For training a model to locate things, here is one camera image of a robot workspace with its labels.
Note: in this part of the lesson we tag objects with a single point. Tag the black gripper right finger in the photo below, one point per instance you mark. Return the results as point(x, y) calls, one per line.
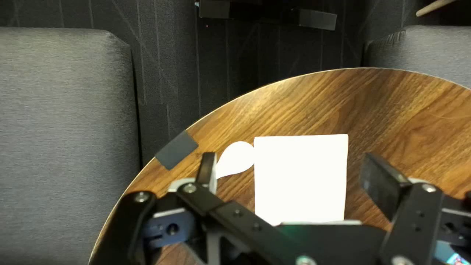
point(383, 183)

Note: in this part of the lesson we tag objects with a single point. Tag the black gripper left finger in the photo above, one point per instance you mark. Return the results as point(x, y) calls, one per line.
point(206, 172)

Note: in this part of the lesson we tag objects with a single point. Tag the white plastic spoon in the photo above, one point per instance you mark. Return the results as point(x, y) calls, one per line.
point(237, 158)

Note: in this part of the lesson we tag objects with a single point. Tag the white paper napkin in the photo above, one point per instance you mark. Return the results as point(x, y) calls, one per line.
point(300, 178)

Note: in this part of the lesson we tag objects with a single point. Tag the grey chair left of table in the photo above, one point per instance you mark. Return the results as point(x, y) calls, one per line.
point(68, 140)

